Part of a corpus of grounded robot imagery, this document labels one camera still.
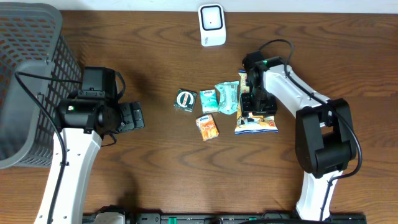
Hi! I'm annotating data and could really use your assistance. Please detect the green wet wipes pack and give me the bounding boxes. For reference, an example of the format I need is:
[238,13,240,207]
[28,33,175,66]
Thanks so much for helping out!
[215,81,239,115]

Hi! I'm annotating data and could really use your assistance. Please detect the small green wipes pack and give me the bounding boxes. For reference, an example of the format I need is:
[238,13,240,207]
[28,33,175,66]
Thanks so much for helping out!
[200,90,218,114]

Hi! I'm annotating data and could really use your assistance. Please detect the orange tissue pack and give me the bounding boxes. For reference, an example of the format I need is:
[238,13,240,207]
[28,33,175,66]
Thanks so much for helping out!
[195,114,219,141]

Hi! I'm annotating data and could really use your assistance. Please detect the roll of tape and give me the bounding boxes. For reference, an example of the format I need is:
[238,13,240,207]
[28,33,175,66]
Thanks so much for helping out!
[174,89,197,112]

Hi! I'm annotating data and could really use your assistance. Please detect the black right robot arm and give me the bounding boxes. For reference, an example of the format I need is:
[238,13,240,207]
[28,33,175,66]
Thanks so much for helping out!
[241,52,359,221]

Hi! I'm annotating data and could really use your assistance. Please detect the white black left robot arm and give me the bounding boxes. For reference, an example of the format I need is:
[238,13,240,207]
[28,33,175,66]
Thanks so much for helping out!
[35,99,144,223]

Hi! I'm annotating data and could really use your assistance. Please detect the white barcode scanner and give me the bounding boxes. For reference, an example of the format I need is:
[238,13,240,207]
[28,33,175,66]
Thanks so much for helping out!
[198,3,226,47]

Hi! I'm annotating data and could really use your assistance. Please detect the black plastic mesh basket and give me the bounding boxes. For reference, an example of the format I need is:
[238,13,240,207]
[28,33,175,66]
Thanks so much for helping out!
[0,2,83,170]

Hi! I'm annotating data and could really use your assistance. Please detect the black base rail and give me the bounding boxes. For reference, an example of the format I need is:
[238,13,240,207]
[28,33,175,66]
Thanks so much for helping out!
[82,212,368,224]

